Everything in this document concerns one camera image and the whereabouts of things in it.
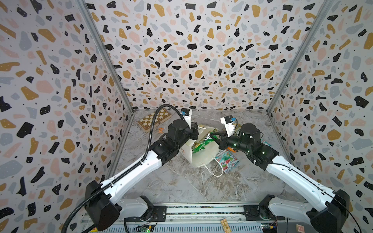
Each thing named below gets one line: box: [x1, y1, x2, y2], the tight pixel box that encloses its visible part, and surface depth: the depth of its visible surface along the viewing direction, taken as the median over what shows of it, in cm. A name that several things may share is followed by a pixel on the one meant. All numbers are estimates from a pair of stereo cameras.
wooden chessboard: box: [137, 107, 173, 133], surface depth 112 cm
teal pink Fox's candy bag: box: [215, 148, 241, 174], surface depth 92 cm
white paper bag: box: [178, 126, 223, 177], surface depth 78 cm
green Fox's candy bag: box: [191, 135, 219, 154], surface depth 70 cm
